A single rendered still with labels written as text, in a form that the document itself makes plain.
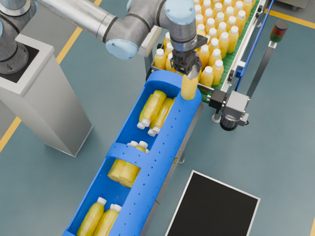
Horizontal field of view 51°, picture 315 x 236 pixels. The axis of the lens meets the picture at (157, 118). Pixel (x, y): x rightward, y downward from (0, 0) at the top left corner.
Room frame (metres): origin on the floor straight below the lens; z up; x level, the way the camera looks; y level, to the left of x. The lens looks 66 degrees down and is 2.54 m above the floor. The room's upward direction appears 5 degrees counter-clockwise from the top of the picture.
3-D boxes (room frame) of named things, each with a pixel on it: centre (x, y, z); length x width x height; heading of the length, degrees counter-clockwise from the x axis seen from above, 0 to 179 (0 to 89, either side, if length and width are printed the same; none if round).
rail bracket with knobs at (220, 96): (0.80, -0.32, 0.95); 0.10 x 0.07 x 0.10; 61
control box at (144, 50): (1.18, 0.03, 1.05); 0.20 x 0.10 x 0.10; 151
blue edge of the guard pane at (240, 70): (1.29, -0.65, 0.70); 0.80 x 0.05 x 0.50; 151
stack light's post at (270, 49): (1.01, -0.63, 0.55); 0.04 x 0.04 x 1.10; 61
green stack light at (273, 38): (1.01, -0.63, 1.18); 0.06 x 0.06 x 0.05
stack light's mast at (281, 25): (1.01, -0.63, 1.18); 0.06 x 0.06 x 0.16
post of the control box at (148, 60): (1.18, 0.03, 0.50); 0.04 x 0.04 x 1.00; 61
